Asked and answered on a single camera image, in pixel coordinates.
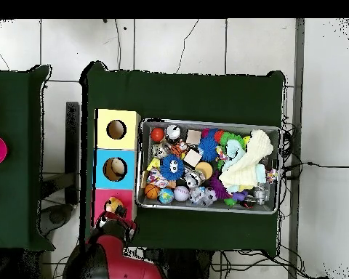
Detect tan plush lion toy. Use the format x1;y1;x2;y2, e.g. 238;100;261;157
103;196;126;216

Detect tiger plush toy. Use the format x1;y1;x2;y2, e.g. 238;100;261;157
169;142;190;159

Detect wooden box with three holes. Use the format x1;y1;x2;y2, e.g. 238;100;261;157
91;108;142;229

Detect small orange basketball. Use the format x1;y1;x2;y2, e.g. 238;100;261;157
144;183;161;201

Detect globe print ball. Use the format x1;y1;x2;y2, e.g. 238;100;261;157
157;187;175;205

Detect white baseball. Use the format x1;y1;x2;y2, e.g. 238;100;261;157
173;185;190;203

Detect blue spiky ball with eyes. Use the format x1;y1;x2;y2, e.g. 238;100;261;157
159;153;185;182

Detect plain orange ball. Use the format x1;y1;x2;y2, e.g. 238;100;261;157
150;126;166;142

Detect plain wooden cube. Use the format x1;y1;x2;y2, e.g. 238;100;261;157
183;149;204;168

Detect dark green side tablecloth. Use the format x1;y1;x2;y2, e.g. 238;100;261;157
0;64;56;251

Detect mint green cloth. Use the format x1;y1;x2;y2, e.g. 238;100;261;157
222;139;246;171

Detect cream knitted cloth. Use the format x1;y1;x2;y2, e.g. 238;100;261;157
219;129;275;188

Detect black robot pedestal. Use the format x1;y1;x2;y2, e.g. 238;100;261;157
159;248;213;279

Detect silver wire mesh bin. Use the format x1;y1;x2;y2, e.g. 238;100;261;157
135;118;282;215

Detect black cable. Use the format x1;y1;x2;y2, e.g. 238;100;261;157
281;161;349;170

